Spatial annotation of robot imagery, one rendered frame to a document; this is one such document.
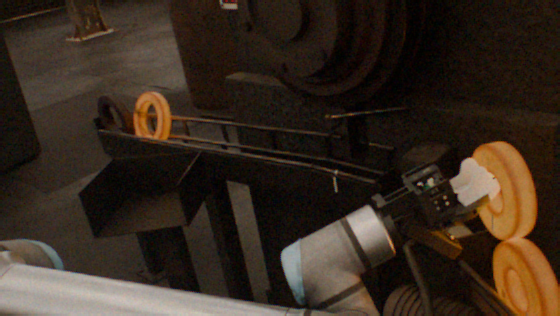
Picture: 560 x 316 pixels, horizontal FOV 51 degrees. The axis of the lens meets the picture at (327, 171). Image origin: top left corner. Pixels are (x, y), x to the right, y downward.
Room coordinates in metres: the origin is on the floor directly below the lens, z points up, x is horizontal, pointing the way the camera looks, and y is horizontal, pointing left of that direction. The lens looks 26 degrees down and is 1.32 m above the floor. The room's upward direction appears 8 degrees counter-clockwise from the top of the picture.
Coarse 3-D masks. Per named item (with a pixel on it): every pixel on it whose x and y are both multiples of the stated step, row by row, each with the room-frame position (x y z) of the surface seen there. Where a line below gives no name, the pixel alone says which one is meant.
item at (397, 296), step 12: (408, 288) 1.00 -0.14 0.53; (396, 300) 0.97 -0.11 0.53; (408, 300) 0.96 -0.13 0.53; (420, 300) 0.95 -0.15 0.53; (432, 300) 0.95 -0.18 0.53; (444, 300) 0.95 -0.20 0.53; (384, 312) 0.98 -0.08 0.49; (396, 312) 0.95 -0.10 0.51; (408, 312) 0.94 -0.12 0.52; (420, 312) 0.92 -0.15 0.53; (444, 312) 0.91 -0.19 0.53; (456, 312) 0.90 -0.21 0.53; (468, 312) 0.89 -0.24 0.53
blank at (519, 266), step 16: (512, 240) 0.76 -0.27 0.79; (528, 240) 0.74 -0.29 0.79; (496, 256) 0.78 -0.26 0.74; (512, 256) 0.73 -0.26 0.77; (528, 256) 0.70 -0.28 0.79; (544, 256) 0.70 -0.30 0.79; (496, 272) 0.78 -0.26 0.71; (512, 272) 0.75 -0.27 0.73; (528, 272) 0.69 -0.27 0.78; (544, 272) 0.68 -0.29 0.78; (512, 288) 0.75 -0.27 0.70; (528, 288) 0.68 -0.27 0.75; (544, 288) 0.66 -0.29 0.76; (512, 304) 0.73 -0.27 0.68; (528, 304) 0.68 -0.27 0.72; (544, 304) 0.65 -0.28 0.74
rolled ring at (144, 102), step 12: (144, 96) 1.93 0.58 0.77; (156, 96) 1.89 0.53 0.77; (144, 108) 1.95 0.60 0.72; (156, 108) 1.87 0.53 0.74; (168, 108) 1.86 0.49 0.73; (144, 120) 1.95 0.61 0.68; (168, 120) 1.84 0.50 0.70; (144, 132) 1.91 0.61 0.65; (156, 132) 1.84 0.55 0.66; (168, 132) 1.84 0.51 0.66
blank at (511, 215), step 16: (496, 144) 0.82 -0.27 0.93; (480, 160) 0.84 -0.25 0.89; (496, 160) 0.79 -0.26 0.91; (512, 160) 0.77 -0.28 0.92; (496, 176) 0.79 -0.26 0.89; (512, 176) 0.75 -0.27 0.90; (528, 176) 0.75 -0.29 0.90; (512, 192) 0.74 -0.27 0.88; (528, 192) 0.74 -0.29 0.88; (496, 208) 0.81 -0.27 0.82; (512, 208) 0.74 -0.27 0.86; (528, 208) 0.73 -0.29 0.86; (496, 224) 0.79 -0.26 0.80; (512, 224) 0.74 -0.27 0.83; (528, 224) 0.73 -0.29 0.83
